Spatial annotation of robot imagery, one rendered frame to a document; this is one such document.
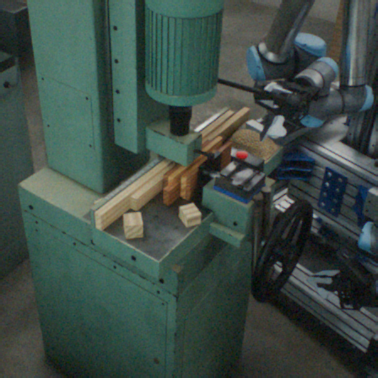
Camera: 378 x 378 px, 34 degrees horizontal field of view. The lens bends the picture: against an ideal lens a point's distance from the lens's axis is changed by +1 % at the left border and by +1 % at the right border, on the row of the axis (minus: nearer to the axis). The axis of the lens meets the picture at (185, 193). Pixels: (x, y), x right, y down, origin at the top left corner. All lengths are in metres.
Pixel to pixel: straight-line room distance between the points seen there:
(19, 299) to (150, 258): 1.24
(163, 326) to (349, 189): 0.82
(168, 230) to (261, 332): 1.06
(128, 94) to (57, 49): 0.21
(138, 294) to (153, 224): 0.26
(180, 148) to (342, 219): 0.84
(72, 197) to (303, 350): 1.13
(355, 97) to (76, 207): 0.87
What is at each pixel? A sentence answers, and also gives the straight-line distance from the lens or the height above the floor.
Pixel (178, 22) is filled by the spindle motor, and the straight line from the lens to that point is 1.39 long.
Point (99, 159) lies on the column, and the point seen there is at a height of 0.93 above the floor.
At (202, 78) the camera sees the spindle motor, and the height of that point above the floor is 1.23.
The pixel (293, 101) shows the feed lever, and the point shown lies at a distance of 1.55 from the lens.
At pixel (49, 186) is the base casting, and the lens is 1.84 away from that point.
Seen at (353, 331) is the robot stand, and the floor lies 0.20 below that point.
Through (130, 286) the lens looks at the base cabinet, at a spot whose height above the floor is 0.65.
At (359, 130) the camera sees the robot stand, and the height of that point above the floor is 0.78.
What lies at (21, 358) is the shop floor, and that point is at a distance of 2.44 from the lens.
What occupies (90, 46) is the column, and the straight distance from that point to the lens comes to 1.55.
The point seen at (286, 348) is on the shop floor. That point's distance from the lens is 2.47.
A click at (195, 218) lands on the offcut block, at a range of 1.53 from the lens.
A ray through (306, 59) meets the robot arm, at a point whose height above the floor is 1.00.
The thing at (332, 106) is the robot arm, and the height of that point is 1.00.
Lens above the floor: 1.93
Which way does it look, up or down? 39 degrees down
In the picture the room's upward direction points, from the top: 3 degrees clockwise
